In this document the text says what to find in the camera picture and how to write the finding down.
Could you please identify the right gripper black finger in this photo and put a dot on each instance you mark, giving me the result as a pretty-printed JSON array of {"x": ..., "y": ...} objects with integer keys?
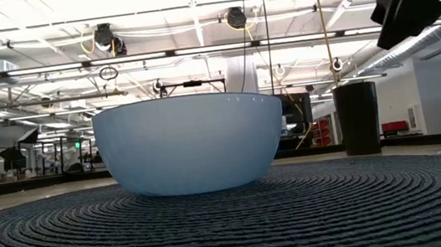
[{"x": 410, "y": 24}]

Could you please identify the black cylindrical cup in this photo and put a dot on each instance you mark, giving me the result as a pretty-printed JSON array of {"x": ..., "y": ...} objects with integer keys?
[{"x": 357, "y": 119}]

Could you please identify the translucent blue bowl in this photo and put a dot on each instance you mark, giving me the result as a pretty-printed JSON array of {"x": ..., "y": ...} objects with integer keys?
[{"x": 189, "y": 144}]

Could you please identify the small round hanging reel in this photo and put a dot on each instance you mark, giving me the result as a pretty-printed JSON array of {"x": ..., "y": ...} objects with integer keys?
[
  {"x": 280, "y": 70},
  {"x": 337, "y": 64},
  {"x": 157, "y": 85}
]

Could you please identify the long ceiling light strip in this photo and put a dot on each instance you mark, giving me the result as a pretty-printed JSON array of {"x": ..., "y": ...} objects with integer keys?
[{"x": 319, "y": 36}]

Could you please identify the short ceiling light strip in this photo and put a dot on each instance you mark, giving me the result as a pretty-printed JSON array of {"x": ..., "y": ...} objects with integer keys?
[{"x": 325, "y": 81}]

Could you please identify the red box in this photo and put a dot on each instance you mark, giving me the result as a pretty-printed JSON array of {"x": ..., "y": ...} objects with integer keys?
[{"x": 394, "y": 126}]

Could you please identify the red shelf bins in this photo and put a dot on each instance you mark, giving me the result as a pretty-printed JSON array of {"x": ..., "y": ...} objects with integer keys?
[{"x": 322, "y": 132}]

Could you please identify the white square pillar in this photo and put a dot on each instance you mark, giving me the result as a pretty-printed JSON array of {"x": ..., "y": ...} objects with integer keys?
[{"x": 240, "y": 74}]

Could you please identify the black overhead gantry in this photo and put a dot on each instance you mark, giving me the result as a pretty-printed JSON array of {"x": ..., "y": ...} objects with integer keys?
[{"x": 192, "y": 83}]

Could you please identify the dark woven round placemat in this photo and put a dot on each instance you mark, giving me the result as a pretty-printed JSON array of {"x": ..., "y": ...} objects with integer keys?
[{"x": 234, "y": 231}]

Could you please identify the black softbox lamp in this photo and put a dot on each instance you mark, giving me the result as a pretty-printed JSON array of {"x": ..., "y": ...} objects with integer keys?
[
  {"x": 29, "y": 136},
  {"x": 12, "y": 158}
]

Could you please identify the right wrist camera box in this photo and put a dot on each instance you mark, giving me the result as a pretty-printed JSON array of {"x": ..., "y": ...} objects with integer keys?
[{"x": 385, "y": 4}]

